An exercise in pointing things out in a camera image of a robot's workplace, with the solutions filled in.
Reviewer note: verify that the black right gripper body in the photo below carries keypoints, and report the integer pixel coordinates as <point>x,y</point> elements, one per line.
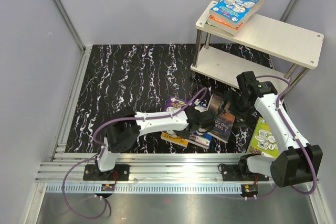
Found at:
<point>243,110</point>

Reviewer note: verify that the dark tale of two cities book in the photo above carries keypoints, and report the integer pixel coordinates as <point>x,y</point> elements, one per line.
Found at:
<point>224,120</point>

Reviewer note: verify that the orange 78-storey treehouse book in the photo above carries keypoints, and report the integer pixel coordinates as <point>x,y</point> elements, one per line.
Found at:
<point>221,24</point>

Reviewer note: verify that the green 104-storey treehouse book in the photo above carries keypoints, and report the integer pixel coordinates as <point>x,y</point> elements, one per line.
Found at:
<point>210,26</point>

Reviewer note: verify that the blue 26-storey treehouse book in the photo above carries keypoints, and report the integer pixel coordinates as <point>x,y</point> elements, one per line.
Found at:
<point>245,9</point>

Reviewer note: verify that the purple treehouse book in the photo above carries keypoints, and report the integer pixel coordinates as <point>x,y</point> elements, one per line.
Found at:
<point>175,103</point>

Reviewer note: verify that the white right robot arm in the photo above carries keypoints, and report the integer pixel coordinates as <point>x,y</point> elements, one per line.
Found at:
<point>298,161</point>

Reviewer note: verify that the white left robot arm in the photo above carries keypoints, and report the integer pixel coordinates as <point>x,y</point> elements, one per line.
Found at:
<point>119,134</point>

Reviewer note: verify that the dark blue treehouse book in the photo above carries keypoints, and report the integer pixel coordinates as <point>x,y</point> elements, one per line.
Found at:
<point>197,135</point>

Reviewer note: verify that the yellow 39-storey treehouse book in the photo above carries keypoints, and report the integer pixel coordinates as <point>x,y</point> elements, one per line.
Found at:
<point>174,139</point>

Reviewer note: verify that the lime green treehouse book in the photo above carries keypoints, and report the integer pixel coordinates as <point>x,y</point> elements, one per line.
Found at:
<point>263,141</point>

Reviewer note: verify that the white two-tier shelf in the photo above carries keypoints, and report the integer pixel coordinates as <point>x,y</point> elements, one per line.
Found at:
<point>299,46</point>

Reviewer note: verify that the black marble pattern mat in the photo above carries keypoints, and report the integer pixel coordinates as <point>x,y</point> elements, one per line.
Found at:
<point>144,77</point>

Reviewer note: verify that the aluminium mounting rail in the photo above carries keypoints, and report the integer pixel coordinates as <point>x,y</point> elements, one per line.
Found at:
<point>144,168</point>

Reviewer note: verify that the white slotted cable duct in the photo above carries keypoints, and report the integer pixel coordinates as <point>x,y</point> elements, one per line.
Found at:
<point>145,188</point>

